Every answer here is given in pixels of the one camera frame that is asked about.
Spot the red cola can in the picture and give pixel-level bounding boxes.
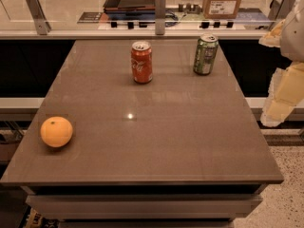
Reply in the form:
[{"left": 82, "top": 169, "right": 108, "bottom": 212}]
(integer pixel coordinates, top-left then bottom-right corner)
[{"left": 131, "top": 41, "right": 153, "bottom": 84}]

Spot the right metal railing bracket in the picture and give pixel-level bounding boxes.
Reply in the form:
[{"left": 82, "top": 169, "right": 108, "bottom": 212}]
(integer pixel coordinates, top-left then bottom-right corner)
[{"left": 268, "top": 0, "right": 295, "bottom": 29}]

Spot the glass railing panel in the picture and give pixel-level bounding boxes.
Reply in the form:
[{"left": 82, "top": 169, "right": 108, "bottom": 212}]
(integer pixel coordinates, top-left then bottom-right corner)
[{"left": 0, "top": 0, "right": 272, "bottom": 39}]

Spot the middle metal railing bracket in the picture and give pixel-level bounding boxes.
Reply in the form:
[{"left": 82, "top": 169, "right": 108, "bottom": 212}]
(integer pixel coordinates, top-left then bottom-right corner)
[{"left": 155, "top": 0, "right": 166, "bottom": 35}]

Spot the cardboard box with label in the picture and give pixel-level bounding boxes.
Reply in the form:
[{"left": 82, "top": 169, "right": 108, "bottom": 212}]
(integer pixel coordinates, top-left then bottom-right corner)
[{"left": 203, "top": 0, "right": 241, "bottom": 19}]

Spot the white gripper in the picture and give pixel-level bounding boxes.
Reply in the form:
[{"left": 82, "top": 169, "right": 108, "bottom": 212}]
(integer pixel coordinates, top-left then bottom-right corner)
[{"left": 258, "top": 0, "right": 304, "bottom": 127}]

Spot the left metal railing bracket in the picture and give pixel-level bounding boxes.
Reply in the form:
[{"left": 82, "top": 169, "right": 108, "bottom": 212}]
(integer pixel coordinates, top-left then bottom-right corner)
[{"left": 26, "top": 0, "right": 51, "bottom": 35}]

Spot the metal railing bracket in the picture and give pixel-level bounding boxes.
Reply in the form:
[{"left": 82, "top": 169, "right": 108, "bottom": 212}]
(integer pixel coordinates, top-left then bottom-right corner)
[
  {"left": 26, "top": 0, "right": 51, "bottom": 35},
  {"left": 268, "top": 0, "right": 295, "bottom": 29},
  {"left": 155, "top": 0, "right": 166, "bottom": 35}
]

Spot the green soda can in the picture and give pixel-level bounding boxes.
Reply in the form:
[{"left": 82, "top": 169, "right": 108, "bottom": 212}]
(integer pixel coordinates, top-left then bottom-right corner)
[{"left": 193, "top": 33, "right": 219, "bottom": 75}]

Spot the orange fruit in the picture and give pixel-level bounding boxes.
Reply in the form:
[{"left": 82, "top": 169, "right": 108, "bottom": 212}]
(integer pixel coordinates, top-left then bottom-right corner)
[{"left": 40, "top": 117, "right": 73, "bottom": 148}]

